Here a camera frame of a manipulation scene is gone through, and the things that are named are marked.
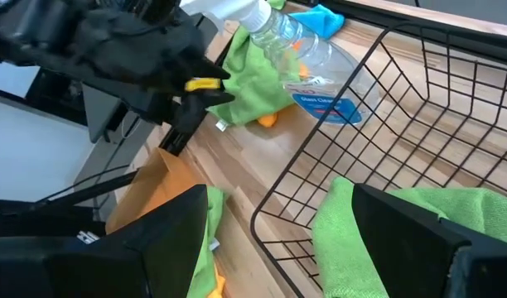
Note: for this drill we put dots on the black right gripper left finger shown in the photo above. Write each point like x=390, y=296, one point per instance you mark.
x=112, y=269

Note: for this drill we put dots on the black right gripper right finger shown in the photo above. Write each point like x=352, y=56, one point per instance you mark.
x=411, y=256

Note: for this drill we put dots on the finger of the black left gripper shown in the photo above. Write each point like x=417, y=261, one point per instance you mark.
x=195, y=107
x=204, y=70

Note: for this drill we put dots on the green microfiber towel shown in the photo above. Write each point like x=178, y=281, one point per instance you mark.
x=249, y=83
x=210, y=232
x=340, y=248

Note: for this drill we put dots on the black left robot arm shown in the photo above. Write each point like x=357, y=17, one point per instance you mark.
x=30, y=29

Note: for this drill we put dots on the orange microfiber towel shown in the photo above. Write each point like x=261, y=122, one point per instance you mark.
x=268, y=120
x=217, y=287

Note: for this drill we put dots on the blue microfiber towel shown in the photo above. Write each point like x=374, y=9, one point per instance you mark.
x=320, y=20

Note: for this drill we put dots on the brown paper bag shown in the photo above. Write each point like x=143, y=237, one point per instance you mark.
x=154, y=186

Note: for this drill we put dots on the clear glass cleaner spray bottle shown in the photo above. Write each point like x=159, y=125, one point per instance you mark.
x=328, y=108

